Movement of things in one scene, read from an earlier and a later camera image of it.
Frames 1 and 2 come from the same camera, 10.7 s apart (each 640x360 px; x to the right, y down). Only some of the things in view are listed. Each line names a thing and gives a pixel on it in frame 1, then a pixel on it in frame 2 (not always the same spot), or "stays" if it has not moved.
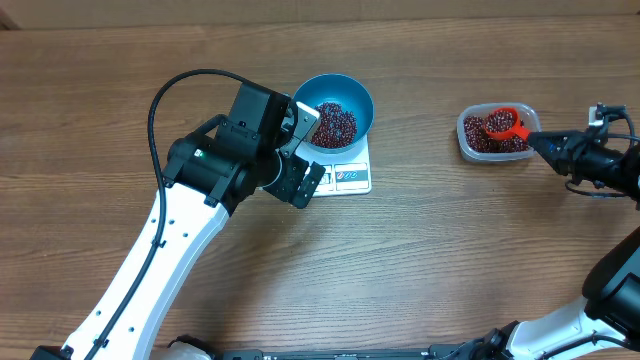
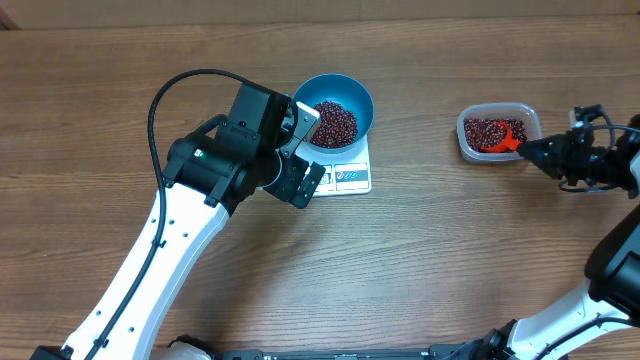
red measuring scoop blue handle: x=515 y=131 → x=506 y=144
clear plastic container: x=497 y=131 stays
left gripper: x=297 y=169 stays
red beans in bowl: x=336 y=128 stays
